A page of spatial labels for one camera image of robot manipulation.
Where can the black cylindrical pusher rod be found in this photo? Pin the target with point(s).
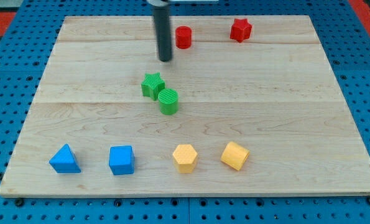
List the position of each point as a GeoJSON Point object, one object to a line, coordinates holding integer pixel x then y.
{"type": "Point", "coordinates": [161, 16]}

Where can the red cylinder block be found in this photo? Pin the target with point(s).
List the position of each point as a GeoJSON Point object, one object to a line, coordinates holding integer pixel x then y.
{"type": "Point", "coordinates": [183, 37]}

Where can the green star block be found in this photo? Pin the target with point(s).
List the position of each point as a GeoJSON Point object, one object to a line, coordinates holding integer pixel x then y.
{"type": "Point", "coordinates": [152, 85]}

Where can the red star block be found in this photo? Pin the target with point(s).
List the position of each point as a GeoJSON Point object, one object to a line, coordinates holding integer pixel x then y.
{"type": "Point", "coordinates": [240, 30]}

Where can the green cylinder block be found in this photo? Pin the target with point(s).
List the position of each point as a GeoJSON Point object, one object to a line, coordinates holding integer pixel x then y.
{"type": "Point", "coordinates": [168, 101]}

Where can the wooden board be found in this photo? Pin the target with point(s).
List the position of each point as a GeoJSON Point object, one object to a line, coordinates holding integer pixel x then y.
{"type": "Point", "coordinates": [274, 94]}

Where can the yellow hexagon block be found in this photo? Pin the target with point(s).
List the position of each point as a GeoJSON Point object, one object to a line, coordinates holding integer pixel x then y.
{"type": "Point", "coordinates": [185, 158]}

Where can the blue cube block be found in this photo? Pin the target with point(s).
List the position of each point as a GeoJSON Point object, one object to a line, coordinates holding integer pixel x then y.
{"type": "Point", "coordinates": [121, 160]}

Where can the yellow cylinder block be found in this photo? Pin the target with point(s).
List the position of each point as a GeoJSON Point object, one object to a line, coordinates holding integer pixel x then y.
{"type": "Point", "coordinates": [234, 155]}

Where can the blue triangle block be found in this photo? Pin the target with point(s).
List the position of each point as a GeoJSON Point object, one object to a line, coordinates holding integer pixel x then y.
{"type": "Point", "coordinates": [64, 161]}

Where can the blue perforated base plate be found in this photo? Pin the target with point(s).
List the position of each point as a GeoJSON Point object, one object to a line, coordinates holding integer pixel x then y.
{"type": "Point", "coordinates": [25, 49]}

